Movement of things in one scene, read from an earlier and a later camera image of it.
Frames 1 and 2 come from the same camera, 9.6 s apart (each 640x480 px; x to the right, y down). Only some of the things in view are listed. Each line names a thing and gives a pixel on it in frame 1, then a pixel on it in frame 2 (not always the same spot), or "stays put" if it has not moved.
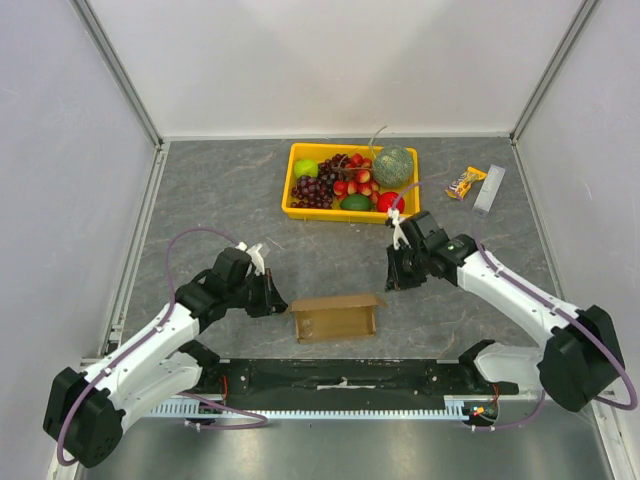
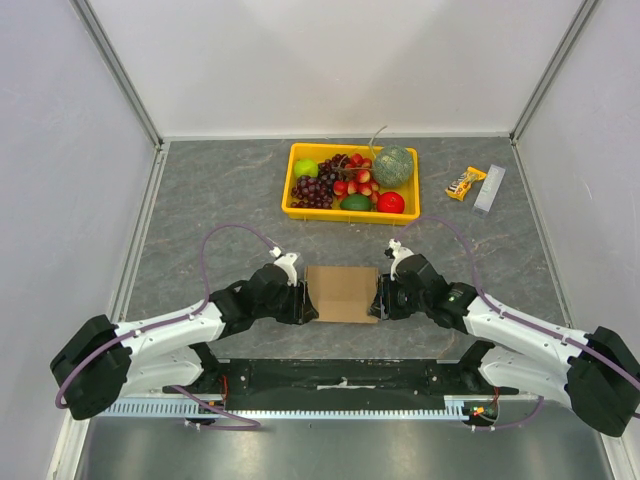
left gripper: x=271 y=301 → x=302 y=309
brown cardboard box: x=337 y=318 → x=343 y=293
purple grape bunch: x=317 y=192 stays put
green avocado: x=356 y=202 stays put
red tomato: x=386 y=200 stays put
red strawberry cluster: x=363 y=185 stays put
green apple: x=306 y=167 stays put
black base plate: x=348 y=381 stays put
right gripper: x=400 y=262 → x=384 y=298
